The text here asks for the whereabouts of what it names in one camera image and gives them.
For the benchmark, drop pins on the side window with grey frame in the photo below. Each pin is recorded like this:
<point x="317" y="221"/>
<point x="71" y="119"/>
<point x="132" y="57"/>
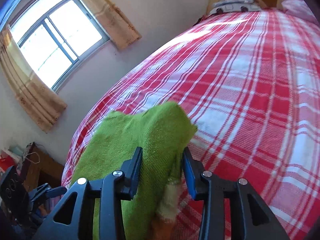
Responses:
<point x="55" y="36"/>

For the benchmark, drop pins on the green orange striped knit sweater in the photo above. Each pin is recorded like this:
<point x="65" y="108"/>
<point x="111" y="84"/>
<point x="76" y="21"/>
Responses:
<point x="163" y="132"/>

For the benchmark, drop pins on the yellow curtain at side window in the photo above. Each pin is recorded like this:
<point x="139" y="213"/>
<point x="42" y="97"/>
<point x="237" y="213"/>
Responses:
<point x="120" y="30"/>

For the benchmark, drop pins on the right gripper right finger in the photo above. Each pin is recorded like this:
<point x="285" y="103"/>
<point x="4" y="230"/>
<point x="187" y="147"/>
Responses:
<point x="251" y="218"/>

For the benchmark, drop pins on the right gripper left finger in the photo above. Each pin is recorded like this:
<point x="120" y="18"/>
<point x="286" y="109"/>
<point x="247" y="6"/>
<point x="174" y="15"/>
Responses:
<point x="73" y="216"/>

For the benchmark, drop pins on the grey white folded blanket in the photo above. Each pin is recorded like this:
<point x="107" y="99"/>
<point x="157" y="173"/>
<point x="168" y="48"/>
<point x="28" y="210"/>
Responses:
<point x="227" y="6"/>

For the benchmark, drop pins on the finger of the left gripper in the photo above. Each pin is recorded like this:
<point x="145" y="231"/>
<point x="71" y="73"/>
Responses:
<point x="53" y="192"/>

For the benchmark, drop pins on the red white plaid bedspread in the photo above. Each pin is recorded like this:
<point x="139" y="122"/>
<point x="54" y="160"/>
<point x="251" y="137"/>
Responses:
<point x="250" y="83"/>

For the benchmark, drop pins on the wooden nightstand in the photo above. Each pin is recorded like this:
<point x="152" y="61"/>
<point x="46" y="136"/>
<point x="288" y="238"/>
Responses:
<point x="39" y="168"/>

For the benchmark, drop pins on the pink pillow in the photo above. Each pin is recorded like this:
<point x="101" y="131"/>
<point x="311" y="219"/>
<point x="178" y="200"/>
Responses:
<point x="299" y="9"/>

